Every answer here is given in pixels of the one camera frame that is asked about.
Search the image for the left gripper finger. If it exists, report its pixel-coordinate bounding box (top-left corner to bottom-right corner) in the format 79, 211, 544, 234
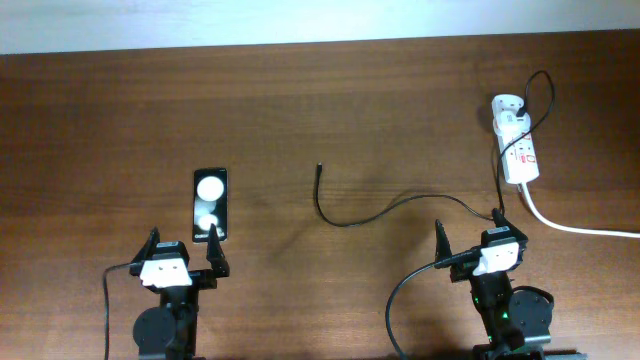
206, 225, 230, 277
129, 227, 160, 276

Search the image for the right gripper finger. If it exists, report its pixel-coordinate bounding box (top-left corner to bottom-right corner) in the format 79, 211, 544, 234
435, 219, 452, 264
491, 208, 525, 238

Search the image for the black smartphone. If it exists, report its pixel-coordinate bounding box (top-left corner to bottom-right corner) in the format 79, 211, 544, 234
192, 167, 229, 243

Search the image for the black USB charging cable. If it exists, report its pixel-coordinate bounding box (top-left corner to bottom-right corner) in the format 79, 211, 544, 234
313, 69, 556, 228

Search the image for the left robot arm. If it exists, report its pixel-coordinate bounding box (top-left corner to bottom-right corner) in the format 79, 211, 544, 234
129, 228, 230, 359

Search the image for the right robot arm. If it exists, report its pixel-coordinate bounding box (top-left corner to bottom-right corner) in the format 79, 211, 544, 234
435, 209, 554, 360

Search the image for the white power strip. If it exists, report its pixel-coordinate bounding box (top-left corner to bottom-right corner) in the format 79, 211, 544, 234
491, 94, 539, 185

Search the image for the white USB wall charger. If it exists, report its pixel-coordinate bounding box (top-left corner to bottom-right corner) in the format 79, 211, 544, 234
493, 110, 531, 136

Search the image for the white power strip cord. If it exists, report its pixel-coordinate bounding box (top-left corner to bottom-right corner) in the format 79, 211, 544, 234
517, 182, 640, 240

